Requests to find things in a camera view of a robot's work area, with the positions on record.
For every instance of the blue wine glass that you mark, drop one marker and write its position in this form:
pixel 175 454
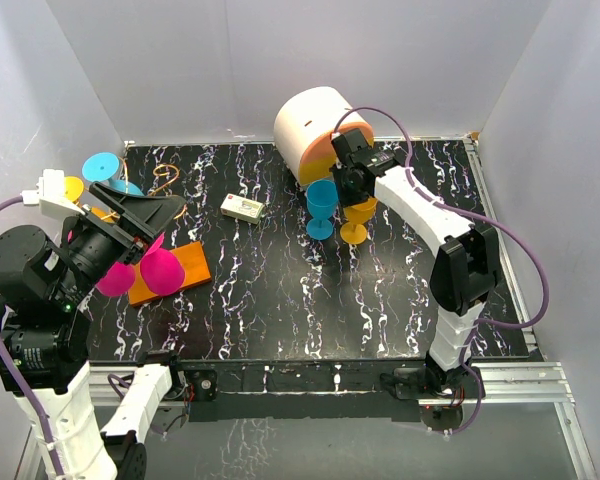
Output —
pixel 104 167
pixel 322 201

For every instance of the pink wine glass left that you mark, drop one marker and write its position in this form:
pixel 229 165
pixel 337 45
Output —
pixel 115 280

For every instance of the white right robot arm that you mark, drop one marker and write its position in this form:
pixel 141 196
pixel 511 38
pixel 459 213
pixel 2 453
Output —
pixel 466 264

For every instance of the small white cardboard box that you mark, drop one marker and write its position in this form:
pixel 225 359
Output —
pixel 241 208

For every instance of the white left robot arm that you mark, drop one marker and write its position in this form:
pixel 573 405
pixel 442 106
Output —
pixel 44 358

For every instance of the blue wine glass back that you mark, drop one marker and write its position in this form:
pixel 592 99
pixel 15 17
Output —
pixel 104 167

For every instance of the yellow wine glass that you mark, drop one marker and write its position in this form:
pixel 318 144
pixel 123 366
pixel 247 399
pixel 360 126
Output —
pixel 354 231
pixel 74 188

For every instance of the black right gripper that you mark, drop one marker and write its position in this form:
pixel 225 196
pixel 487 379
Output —
pixel 337 171

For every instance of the pink wine glass front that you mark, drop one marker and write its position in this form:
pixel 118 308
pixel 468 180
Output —
pixel 161 269

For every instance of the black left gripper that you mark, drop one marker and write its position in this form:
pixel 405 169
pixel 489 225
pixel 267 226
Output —
pixel 153 211

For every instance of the orange wooden rack base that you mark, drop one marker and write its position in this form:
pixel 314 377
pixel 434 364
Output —
pixel 197 272

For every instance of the white round drawer cabinet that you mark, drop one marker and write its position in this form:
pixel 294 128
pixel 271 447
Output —
pixel 302 132

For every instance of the black front mounting rail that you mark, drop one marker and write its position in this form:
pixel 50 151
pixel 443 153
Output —
pixel 236 389

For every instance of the pink wine glass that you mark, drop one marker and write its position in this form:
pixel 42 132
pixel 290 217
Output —
pixel 161 269
pixel 115 280

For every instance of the blue wine glass front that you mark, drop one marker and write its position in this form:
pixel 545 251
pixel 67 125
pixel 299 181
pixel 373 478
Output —
pixel 322 201

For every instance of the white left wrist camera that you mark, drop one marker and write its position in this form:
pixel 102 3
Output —
pixel 49 196

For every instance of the gold wire glass rack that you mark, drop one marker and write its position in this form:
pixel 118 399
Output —
pixel 164 174

